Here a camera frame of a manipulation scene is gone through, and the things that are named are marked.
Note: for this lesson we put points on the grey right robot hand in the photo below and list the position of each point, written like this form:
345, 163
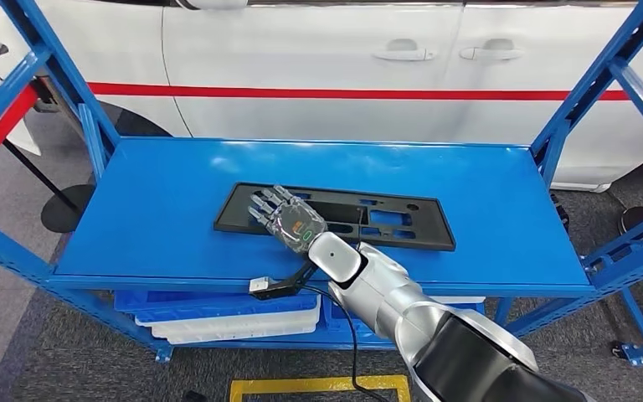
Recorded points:
296, 224

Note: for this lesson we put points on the black plastic frame part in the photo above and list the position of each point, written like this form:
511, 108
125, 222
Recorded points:
233, 216

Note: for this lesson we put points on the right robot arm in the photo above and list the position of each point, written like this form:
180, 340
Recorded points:
399, 299

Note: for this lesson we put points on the blue steel shelf rack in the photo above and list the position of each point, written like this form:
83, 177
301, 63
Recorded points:
188, 222

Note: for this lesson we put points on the white plastic bin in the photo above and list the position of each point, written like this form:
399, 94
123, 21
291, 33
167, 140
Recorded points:
460, 300
233, 330

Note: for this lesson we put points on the blue bin with white label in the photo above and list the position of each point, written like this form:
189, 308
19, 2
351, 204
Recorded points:
188, 304

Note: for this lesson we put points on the white car with red stripe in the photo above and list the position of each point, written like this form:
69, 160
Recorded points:
310, 44

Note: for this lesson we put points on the black robot foot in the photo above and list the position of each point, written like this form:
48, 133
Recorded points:
195, 397

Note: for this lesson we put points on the black stanchion with round base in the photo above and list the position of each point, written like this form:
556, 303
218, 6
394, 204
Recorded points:
69, 211

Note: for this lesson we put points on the red barrier belt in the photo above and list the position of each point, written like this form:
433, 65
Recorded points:
0, 133

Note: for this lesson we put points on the black round stanchion base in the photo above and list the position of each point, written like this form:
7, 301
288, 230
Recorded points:
637, 219

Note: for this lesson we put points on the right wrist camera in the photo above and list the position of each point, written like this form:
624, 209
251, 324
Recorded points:
277, 289

